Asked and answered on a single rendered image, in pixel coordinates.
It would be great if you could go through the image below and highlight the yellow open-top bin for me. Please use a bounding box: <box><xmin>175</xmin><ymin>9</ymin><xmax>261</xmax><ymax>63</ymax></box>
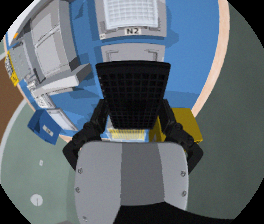
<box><xmin>148</xmin><ymin>108</ymin><xmax>203</xmax><ymax>144</ymax></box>

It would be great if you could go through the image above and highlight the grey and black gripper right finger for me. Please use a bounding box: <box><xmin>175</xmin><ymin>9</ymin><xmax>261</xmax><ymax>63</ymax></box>
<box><xmin>158</xmin><ymin>99</ymin><xmax>203</xmax><ymax>175</ymax></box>

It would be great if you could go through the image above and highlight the blue open-top bin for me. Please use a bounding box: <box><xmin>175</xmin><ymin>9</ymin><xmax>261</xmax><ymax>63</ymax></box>
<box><xmin>27</xmin><ymin>110</ymin><xmax>62</xmax><ymax>145</ymax></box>

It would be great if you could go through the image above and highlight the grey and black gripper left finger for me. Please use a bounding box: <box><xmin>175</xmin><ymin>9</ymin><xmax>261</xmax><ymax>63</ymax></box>
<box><xmin>62</xmin><ymin>99</ymin><xmax>109</xmax><ymax>171</ymax></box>

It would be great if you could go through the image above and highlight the blue bench mat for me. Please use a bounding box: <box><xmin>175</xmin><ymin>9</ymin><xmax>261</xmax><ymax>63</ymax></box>
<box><xmin>50</xmin><ymin>0</ymin><xmax>220</xmax><ymax>137</ymax></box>

